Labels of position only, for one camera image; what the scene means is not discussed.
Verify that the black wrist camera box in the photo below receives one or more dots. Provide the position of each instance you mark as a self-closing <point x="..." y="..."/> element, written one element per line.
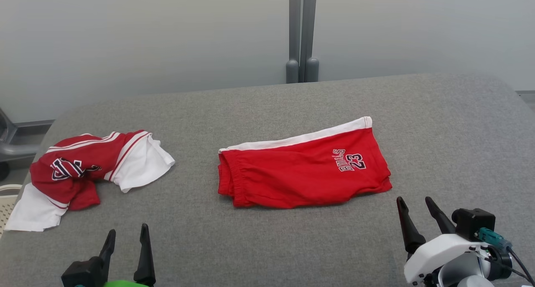
<point x="474" y="222"/>
<point x="83" y="274"/>

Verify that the cream plastic laundry basket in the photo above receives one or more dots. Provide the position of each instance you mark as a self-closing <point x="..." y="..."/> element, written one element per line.
<point x="6" y="207"/>

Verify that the red shorts with white stripe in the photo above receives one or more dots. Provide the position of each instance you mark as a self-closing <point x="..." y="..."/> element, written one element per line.
<point x="301" y="174"/>

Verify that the red and white jersey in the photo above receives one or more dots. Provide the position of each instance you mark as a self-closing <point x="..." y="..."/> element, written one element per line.
<point x="71" y="174"/>

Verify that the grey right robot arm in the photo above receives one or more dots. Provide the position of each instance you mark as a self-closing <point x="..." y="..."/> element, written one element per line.
<point x="464" y="276"/>

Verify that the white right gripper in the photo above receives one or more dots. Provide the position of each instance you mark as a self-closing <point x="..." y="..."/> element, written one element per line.
<point x="434" y="253"/>

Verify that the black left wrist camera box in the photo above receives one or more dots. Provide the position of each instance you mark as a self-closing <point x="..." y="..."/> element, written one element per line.
<point x="83" y="274"/>

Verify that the grey metal frame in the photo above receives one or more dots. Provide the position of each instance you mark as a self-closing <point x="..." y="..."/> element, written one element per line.
<point x="16" y="147"/>

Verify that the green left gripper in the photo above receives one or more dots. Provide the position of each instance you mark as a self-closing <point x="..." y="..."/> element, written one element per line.
<point x="123" y="284"/>

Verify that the grey metal post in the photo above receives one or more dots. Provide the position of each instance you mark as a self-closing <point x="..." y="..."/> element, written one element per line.
<point x="294" y="28"/>
<point x="309" y="28"/>

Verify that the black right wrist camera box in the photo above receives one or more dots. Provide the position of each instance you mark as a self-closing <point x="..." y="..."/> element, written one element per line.
<point x="474" y="222"/>

